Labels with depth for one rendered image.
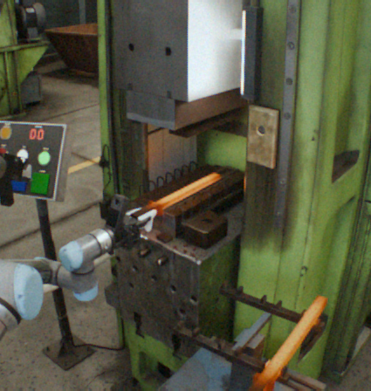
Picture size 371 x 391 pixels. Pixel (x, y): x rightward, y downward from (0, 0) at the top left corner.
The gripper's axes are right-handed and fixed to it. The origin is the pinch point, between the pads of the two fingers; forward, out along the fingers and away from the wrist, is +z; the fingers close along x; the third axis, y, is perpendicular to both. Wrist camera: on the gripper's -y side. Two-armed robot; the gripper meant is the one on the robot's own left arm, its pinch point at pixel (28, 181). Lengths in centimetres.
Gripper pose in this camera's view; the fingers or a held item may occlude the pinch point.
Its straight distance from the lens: 168.9
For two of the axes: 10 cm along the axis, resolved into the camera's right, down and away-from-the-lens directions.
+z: 2.2, 0.8, 9.7
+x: -9.7, -1.2, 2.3
